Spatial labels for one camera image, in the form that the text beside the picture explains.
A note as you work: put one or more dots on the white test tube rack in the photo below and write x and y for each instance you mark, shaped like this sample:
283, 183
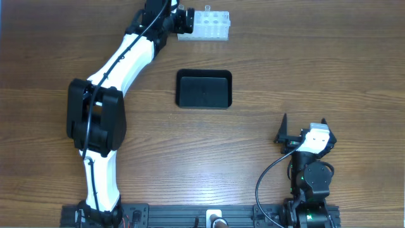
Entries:
212, 30

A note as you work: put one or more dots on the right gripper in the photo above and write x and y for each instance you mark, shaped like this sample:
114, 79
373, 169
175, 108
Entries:
289, 141

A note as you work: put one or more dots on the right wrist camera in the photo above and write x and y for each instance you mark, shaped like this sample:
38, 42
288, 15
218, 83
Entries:
316, 136

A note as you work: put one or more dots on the black tray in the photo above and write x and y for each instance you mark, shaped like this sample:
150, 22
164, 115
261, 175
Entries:
204, 90

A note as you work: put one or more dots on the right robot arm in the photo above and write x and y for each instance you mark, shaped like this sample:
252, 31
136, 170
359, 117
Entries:
313, 177

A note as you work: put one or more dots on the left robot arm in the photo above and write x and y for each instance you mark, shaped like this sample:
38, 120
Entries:
136, 54

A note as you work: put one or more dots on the clear test tube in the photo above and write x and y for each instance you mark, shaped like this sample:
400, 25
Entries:
181, 7
207, 8

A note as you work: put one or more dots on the mounting rail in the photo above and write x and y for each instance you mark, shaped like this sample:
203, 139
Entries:
177, 217

